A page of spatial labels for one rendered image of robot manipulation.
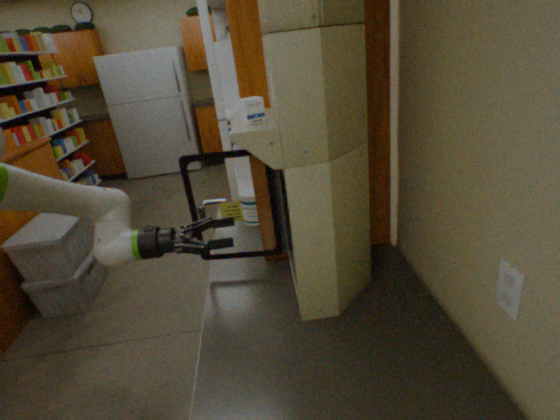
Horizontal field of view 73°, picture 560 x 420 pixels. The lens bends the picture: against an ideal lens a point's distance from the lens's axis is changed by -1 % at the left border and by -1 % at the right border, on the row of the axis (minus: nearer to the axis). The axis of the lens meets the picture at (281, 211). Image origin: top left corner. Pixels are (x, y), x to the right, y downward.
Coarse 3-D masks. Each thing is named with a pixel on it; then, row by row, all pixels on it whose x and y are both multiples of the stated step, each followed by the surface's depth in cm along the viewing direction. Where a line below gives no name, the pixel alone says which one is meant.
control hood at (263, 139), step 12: (264, 108) 116; (240, 120) 102; (240, 132) 88; (252, 132) 88; (264, 132) 88; (276, 132) 88; (240, 144) 88; (252, 144) 88; (264, 144) 89; (276, 144) 89; (264, 156) 90; (276, 156) 90; (276, 168) 91
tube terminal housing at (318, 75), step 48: (288, 48) 81; (336, 48) 86; (288, 96) 85; (336, 96) 89; (288, 144) 89; (336, 144) 93; (288, 192) 94; (336, 192) 97; (336, 240) 102; (336, 288) 107
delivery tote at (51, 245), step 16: (32, 224) 285; (48, 224) 281; (64, 224) 277; (80, 224) 289; (16, 240) 260; (32, 240) 257; (48, 240) 255; (64, 240) 261; (80, 240) 287; (16, 256) 259; (32, 256) 260; (48, 256) 262; (64, 256) 263; (80, 256) 286; (32, 272) 266; (48, 272) 268; (64, 272) 269
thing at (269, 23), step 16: (272, 0) 77; (288, 0) 78; (304, 0) 78; (320, 0) 79; (336, 0) 83; (352, 0) 87; (272, 16) 78; (288, 16) 79; (304, 16) 79; (320, 16) 80; (336, 16) 84; (352, 16) 89; (272, 32) 80
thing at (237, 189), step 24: (192, 168) 125; (216, 168) 124; (240, 168) 124; (264, 168) 124; (192, 192) 128; (216, 192) 128; (240, 192) 127; (264, 192) 127; (216, 216) 132; (240, 216) 131; (264, 216) 131; (240, 240) 135; (264, 240) 135
